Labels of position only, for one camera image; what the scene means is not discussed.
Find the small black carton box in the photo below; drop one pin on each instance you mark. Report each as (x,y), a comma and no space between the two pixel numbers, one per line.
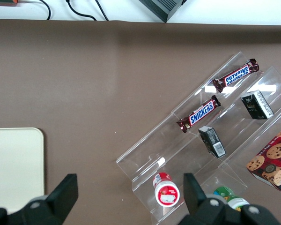
(256,105)
(212,141)

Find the clear acrylic stepped stand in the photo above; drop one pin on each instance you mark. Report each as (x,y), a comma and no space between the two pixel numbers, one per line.
(168,140)

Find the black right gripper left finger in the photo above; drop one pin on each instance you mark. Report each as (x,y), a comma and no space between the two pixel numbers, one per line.
(61,199)

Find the cream plastic tray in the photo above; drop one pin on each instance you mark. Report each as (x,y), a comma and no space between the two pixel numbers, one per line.
(14,164)

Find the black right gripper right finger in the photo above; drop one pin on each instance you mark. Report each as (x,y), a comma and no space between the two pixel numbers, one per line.
(196,201)

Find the red chocolate chip cookie box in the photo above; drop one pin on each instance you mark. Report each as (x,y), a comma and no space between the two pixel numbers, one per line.
(274,159)

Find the green labelled small bottle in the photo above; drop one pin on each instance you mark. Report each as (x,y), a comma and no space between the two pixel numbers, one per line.
(224,192)

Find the Snickers chocolate bar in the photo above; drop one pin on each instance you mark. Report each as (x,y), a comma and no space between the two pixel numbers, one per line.
(236,75)
(200,114)

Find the red capped small bottle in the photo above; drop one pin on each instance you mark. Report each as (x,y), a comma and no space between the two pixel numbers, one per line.
(166,192)

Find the orange green object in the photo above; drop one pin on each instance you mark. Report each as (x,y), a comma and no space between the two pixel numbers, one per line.
(4,2)

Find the grey ribbed device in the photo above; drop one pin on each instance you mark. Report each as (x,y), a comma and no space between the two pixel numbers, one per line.
(161,9)

